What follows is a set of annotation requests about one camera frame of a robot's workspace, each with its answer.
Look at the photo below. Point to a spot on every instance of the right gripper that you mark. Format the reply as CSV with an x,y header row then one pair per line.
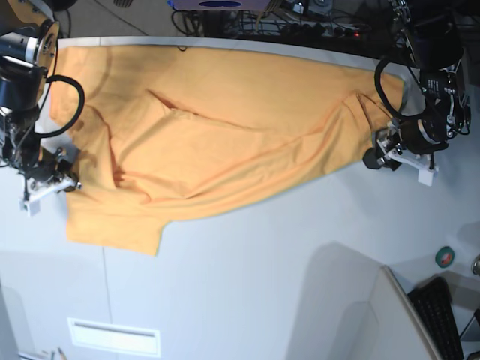
x,y
46,169

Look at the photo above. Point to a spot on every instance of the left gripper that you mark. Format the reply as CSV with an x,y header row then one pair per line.
x,y
423,136

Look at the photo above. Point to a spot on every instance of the orange t-shirt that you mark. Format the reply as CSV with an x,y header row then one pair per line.
x,y
168,135

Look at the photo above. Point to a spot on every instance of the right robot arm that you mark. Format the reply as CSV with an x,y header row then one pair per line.
x,y
26,56

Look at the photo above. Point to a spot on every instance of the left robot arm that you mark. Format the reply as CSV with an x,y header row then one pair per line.
x,y
432,45

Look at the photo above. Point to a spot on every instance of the green tape roll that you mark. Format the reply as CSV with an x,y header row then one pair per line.
x,y
444,257

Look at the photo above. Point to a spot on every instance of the black keyboard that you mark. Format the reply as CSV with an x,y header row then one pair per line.
x,y
433,304

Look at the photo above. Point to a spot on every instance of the white partition panel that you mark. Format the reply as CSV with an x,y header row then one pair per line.
x,y
352,307

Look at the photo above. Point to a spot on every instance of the white table slot plate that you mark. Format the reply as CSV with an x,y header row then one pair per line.
x,y
115,338

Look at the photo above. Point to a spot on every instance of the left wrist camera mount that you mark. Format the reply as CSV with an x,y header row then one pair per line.
x,y
389,142

